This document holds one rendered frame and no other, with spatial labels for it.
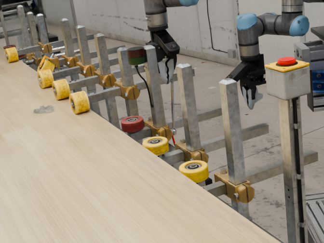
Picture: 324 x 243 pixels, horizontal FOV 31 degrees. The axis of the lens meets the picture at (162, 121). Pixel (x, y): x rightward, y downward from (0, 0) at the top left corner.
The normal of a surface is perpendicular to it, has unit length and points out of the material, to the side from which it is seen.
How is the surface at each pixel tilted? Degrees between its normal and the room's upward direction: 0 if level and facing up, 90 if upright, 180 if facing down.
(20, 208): 0
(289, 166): 90
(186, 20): 90
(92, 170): 0
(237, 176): 90
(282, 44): 90
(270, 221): 0
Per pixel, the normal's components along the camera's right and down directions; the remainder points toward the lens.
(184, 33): -0.85, 0.28
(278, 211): -0.13, -0.93
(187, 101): 0.43, 0.25
